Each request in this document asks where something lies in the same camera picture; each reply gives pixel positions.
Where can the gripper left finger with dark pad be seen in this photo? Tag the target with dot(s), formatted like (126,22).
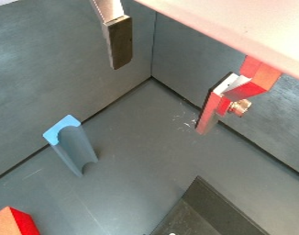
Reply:
(116,27)

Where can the red shape-sorting board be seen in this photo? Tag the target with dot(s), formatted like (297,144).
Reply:
(16,222)

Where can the blue arch block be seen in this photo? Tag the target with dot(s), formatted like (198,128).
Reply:
(70,142)

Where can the black angled holder bracket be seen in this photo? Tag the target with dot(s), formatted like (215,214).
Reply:
(205,213)

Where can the gripper right finger with bolt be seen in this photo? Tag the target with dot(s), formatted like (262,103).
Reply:
(227,96)

